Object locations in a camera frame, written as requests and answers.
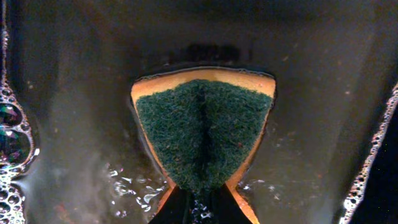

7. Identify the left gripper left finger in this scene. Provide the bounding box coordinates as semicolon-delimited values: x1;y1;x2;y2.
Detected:
149;187;192;224

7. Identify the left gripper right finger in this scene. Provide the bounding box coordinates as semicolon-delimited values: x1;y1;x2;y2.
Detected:
211;184;251;224

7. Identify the green and yellow sponge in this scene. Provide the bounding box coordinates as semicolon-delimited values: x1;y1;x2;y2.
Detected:
130;67;277;224

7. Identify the black rectangular water tray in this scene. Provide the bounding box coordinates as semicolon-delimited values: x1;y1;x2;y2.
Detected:
5;1;397;223

